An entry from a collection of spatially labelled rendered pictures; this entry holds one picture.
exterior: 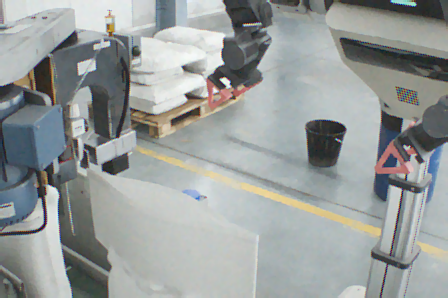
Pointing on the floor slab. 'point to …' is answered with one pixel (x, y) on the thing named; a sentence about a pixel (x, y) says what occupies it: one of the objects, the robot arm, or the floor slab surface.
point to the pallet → (158, 125)
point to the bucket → (324, 141)
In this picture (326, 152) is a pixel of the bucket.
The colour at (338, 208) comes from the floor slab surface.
